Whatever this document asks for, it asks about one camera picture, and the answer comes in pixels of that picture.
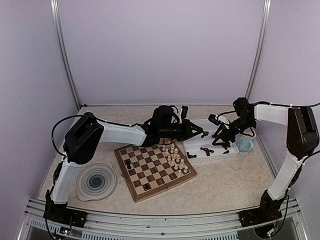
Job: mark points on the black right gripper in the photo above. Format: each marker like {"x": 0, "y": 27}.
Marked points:
{"x": 225, "y": 132}

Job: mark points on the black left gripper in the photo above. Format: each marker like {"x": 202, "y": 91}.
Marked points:
{"x": 188, "y": 131}

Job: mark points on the white plastic tray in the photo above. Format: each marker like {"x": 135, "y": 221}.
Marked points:
{"x": 197, "y": 141}

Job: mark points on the wooden chess board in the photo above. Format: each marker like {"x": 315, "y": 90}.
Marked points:
{"x": 143, "y": 171}

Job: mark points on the dark chess piece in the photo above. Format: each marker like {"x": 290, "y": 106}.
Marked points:
{"x": 128, "y": 164}

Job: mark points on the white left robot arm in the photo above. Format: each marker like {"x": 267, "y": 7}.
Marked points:
{"x": 82, "y": 139}

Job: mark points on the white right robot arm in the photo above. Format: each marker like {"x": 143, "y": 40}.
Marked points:
{"x": 302, "y": 135}

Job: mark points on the dark chess pieces pile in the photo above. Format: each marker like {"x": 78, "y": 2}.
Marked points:
{"x": 207, "y": 154}

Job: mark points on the white chess pieces row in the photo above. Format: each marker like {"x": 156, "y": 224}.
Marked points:
{"x": 171, "y": 162}

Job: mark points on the light blue mug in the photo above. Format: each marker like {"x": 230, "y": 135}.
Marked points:
{"x": 245, "y": 143}

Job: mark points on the collapsible silicone bowl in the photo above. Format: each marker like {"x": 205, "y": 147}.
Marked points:
{"x": 95, "y": 182}

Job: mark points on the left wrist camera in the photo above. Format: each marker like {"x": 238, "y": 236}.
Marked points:
{"x": 182, "y": 114}

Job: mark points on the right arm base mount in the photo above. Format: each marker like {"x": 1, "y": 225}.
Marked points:
{"x": 268, "y": 210}

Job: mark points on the right aluminium frame post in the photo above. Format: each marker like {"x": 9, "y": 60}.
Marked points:
{"x": 267, "y": 4}

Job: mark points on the aluminium frame post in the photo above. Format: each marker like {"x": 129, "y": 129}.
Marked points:
{"x": 54, "y": 5}
{"x": 267, "y": 4}

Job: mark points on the front aluminium rail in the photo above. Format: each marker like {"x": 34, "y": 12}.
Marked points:
{"x": 98, "y": 225}

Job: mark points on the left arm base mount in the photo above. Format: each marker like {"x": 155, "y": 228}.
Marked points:
{"x": 60, "y": 213}

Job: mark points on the left aluminium frame post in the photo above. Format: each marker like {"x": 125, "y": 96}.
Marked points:
{"x": 54, "y": 5}

